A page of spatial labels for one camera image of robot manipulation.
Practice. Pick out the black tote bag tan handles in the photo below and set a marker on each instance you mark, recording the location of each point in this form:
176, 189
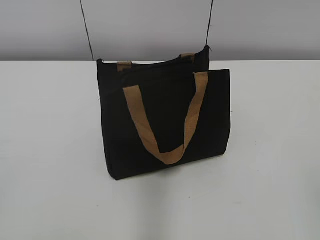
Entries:
160, 115

